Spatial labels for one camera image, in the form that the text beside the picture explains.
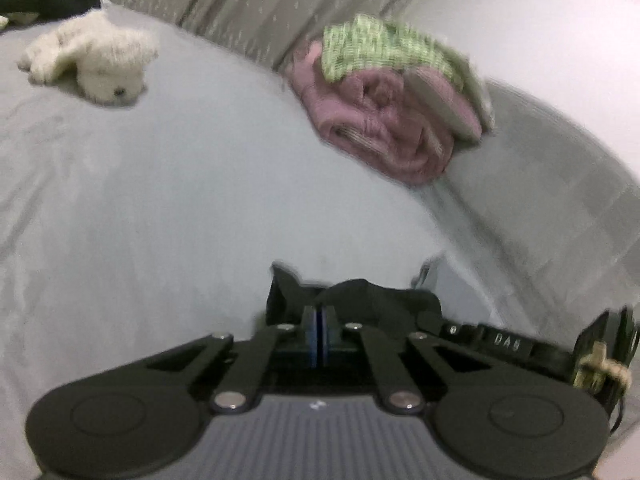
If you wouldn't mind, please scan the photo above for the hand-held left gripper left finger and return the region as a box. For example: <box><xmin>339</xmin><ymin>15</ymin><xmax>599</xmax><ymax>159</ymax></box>
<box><xmin>142</xmin><ymin>305</ymin><xmax>322</xmax><ymax>415</ymax></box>

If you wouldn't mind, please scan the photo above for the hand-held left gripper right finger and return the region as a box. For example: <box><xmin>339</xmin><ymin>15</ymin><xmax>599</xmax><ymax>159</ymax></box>
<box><xmin>320</xmin><ymin>305</ymin><xmax>502</xmax><ymax>416</ymax></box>

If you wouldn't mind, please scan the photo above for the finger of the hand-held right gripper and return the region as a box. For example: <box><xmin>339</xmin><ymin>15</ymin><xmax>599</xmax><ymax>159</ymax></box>
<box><xmin>415</xmin><ymin>311</ymin><xmax>575</xmax><ymax>379</ymax></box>

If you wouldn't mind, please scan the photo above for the black t-shirt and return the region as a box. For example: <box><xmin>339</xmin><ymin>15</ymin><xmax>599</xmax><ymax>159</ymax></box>
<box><xmin>265</xmin><ymin>261</ymin><xmax>444</xmax><ymax>396</ymax></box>

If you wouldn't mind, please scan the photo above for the grey quilted pillow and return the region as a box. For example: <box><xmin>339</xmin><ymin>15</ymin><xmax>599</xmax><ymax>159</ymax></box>
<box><xmin>425</xmin><ymin>80</ymin><xmax>640</xmax><ymax>321</ymax></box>

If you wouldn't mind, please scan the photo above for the grey bed sheet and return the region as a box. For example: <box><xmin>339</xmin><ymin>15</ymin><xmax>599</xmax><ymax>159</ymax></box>
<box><xmin>0</xmin><ymin>0</ymin><xmax>501</xmax><ymax>480</ymax></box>

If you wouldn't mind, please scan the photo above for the pink folded quilt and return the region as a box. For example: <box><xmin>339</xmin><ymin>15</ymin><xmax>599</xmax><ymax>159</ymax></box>
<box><xmin>285</xmin><ymin>42</ymin><xmax>483</xmax><ymax>186</ymax></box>

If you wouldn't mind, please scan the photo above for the pink and white pillow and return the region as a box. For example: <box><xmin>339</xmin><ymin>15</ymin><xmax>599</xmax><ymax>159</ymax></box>
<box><xmin>402</xmin><ymin>67</ymin><xmax>496</xmax><ymax>143</ymax></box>

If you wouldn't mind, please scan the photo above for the green patterned cloth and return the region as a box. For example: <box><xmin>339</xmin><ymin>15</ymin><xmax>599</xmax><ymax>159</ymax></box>
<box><xmin>320</xmin><ymin>14</ymin><xmax>481</xmax><ymax>86</ymax></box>

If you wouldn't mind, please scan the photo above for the grey star-patterned curtain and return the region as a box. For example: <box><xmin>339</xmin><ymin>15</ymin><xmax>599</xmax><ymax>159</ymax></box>
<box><xmin>92</xmin><ymin>0</ymin><xmax>441</xmax><ymax>72</ymax></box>

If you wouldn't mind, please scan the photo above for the white plush dog toy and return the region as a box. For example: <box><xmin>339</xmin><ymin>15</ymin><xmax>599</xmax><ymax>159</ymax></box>
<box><xmin>17</xmin><ymin>10</ymin><xmax>160</xmax><ymax>107</ymax></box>

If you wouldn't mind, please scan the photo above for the cream cloth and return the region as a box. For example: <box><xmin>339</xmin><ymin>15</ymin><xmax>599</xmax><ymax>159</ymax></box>
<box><xmin>0</xmin><ymin>11</ymin><xmax>41</xmax><ymax>29</ymax></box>

